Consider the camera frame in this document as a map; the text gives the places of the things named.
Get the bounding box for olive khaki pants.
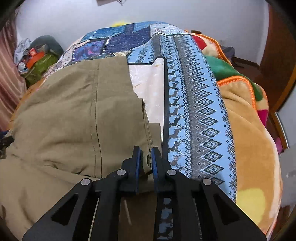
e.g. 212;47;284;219
1;56;162;240

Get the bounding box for orange colourful fleece blanket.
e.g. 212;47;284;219
192;34;282;239

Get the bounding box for pink striped curtain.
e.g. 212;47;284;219
0;16;27;131

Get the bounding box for blue patchwork patterned quilt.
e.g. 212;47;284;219
43;21;238;240

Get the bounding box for brown wooden door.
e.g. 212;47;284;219
259;4;295;112

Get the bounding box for green bag clutter pile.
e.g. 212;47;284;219
14;35;64;87

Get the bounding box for yellow plush toy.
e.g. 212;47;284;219
111;21;130;27

